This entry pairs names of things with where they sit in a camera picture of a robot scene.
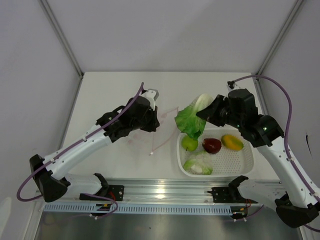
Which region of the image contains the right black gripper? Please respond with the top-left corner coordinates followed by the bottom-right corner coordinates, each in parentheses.
top-left (197, 95), bottom-right (243, 130)

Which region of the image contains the clear pink zip top bag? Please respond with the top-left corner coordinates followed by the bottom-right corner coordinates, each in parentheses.
top-left (125, 106), bottom-right (179, 156)

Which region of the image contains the green lettuce leaf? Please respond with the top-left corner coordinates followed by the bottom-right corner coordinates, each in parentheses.
top-left (174, 93), bottom-right (214, 140)

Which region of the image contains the pale green cabbage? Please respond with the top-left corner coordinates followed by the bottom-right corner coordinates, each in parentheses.
top-left (183, 151), bottom-right (213, 175)

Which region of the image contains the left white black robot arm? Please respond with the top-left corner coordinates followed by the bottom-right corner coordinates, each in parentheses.
top-left (29, 89), bottom-right (160, 203)

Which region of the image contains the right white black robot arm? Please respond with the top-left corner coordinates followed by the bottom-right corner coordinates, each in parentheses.
top-left (196, 89), bottom-right (320, 228)

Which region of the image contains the red apple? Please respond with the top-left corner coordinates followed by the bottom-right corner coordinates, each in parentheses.
top-left (202, 138), bottom-right (222, 154)

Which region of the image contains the green apple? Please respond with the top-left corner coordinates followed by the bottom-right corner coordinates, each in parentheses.
top-left (181, 135), bottom-right (199, 152)

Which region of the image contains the yellow orange mango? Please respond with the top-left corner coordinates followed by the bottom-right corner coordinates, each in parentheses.
top-left (221, 134), bottom-right (244, 151)

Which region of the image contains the white perforated plastic basket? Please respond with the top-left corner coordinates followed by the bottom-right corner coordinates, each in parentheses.
top-left (176, 127), bottom-right (254, 178)

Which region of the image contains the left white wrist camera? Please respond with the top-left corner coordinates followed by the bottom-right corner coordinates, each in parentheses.
top-left (140, 88), bottom-right (159, 111)

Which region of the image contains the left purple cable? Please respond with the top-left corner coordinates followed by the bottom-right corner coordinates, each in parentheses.
top-left (16, 81), bottom-right (145, 221)

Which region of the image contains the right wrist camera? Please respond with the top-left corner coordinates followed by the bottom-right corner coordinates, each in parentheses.
top-left (227, 80), bottom-right (241, 93)

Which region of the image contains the aluminium mounting rail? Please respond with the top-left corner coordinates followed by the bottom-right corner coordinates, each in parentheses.
top-left (33, 178), bottom-right (286, 206)

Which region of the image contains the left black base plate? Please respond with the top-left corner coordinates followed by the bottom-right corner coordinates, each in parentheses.
top-left (79, 185), bottom-right (125, 202)

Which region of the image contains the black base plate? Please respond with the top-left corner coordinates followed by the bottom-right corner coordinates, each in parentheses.
top-left (79, 185), bottom-right (125, 202)
top-left (207, 186), bottom-right (257, 204)

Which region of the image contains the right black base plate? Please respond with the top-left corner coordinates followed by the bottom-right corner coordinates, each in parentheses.
top-left (207, 186), bottom-right (257, 204)

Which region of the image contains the white slotted cable duct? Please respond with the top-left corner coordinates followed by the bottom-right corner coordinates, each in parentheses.
top-left (43, 202), bottom-right (233, 216)

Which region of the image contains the right aluminium frame post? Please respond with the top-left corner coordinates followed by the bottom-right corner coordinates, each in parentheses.
top-left (256, 0), bottom-right (307, 75)

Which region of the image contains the aluminium frame post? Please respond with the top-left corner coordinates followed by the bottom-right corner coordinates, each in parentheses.
top-left (37, 0), bottom-right (84, 78)
top-left (256, 0), bottom-right (307, 75)

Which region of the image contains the left aluminium frame post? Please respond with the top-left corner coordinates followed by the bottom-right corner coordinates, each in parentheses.
top-left (37, 0), bottom-right (84, 78)

